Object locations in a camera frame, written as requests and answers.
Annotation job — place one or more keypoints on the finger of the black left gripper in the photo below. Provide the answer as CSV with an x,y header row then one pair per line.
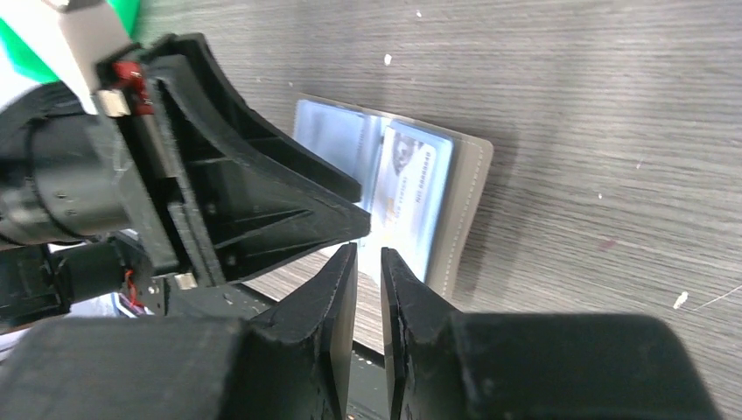
x,y
261,134
240,214

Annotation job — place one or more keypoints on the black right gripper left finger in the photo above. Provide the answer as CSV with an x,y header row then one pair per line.
x,y
145,368

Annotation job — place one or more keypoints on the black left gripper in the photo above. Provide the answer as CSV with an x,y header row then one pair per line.
x,y
90,204

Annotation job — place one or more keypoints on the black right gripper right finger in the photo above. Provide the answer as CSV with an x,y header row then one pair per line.
x,y
443,363

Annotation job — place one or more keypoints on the white VIP card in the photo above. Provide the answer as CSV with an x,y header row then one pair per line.
x,y
401,195

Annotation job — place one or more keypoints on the grey card holder wallet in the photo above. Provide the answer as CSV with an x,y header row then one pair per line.
x,y
349,137

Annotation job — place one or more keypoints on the green plastic bin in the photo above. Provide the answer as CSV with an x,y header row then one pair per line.
x,y
23,57

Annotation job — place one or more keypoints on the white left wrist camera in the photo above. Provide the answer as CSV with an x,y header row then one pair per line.
x,y
71,37

